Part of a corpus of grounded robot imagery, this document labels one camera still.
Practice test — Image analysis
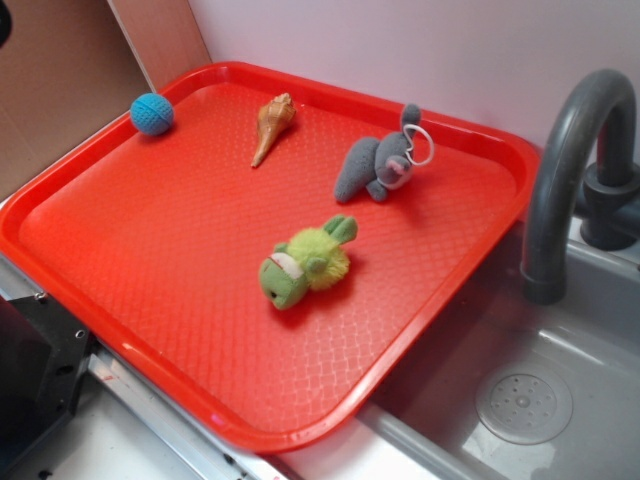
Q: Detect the tan conch seashell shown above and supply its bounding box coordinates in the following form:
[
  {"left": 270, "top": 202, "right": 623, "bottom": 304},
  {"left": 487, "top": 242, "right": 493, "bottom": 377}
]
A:
[{"left": 251, "top": 93, "right": 297, "bottom": 168}]

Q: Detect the blue crocheted ball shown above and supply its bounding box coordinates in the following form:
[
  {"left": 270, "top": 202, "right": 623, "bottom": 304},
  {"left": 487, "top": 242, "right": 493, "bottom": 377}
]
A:
[{"left": 130, "top": 93, "right": 174, "bottom": 136}]

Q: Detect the gray toy faucet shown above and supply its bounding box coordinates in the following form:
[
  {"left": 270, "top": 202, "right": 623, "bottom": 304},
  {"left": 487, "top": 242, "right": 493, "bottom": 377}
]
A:
[{"left": 521, "top": 69, "right": 639, "bottom": 305}]

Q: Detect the red plastic tray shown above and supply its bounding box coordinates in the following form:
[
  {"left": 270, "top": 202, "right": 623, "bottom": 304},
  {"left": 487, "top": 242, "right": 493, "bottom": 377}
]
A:
[{"left": 1, "top": 63, "right": 539, "bottom": 453}]

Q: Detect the gray plastic sink basin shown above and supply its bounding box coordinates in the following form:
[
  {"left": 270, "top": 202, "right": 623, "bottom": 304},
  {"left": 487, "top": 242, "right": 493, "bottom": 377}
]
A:
[{"left": 359, "top": 226, "right": 639, "bottom": 479}]

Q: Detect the black metal mount block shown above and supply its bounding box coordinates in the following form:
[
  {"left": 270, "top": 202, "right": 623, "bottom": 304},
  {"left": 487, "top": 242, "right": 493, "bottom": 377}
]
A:
[{"left": 1, "top": 296, "right": 93, "bottom": 479}]

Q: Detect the brown cardboard panel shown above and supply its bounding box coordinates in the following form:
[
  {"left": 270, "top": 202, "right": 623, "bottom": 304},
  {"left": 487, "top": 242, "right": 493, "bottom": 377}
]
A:
[{"left": 1, "top": 1, "right": 210, "bottom": 198}]

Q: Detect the green plush animal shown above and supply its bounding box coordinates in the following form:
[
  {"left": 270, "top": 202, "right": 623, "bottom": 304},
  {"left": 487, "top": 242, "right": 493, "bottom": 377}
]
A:
[{"left": 258, "top": 214, "right": 359, "bottom": 310}]

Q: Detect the silver aluminium rail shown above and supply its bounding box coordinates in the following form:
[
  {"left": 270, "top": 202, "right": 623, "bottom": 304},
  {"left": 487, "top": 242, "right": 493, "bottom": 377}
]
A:
[{"left": 0, "top": 249, "right": 301, "bottom": 480}]

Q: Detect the gray plush animal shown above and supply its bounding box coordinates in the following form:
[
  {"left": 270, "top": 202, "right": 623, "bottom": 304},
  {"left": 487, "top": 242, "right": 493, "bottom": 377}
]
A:
[{"left": 334, "top": 104, "right": 435, "bottom": 204}]

